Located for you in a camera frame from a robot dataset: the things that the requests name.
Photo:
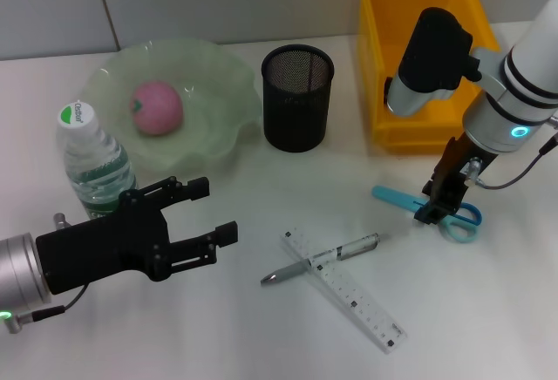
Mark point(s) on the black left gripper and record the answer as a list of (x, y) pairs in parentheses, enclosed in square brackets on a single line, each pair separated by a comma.
[(100, 249)]

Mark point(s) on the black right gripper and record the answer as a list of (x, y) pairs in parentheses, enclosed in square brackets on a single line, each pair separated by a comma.
[(457, 166)]

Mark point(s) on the blue scissors with sheath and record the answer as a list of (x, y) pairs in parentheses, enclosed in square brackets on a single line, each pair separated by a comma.
[(392, 195)]

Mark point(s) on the clear water bottle green label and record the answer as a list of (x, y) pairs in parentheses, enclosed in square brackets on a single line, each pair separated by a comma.
[(91, 158)]

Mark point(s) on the pink peach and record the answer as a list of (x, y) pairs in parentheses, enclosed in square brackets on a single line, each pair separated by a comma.
[(157, 107)]

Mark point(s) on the green plastic wrapper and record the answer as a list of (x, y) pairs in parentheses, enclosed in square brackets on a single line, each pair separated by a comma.
[(385, 92)]

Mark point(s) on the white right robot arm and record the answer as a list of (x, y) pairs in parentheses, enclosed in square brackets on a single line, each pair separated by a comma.
[(523, 75)]

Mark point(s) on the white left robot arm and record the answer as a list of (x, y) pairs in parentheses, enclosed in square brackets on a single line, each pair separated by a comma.
[(19, 271)]

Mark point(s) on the grey retractable pen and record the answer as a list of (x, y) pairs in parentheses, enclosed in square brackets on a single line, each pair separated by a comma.
[(357, 245)]

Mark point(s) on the pale green glass fruit plate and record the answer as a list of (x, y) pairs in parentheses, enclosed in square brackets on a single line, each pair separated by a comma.
[(209, 92)]

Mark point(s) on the transparent plastic ruler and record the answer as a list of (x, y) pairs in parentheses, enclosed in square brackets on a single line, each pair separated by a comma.
[(362, 306)]

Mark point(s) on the black mesh pen holder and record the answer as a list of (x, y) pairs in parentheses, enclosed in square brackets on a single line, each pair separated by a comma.
[(296, 114)]

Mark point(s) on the yellow plastic storage bin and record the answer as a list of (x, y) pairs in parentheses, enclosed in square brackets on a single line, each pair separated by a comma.
[(392, 27)]

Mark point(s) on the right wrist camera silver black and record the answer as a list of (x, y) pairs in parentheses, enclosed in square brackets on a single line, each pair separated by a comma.
[(436, 49)]

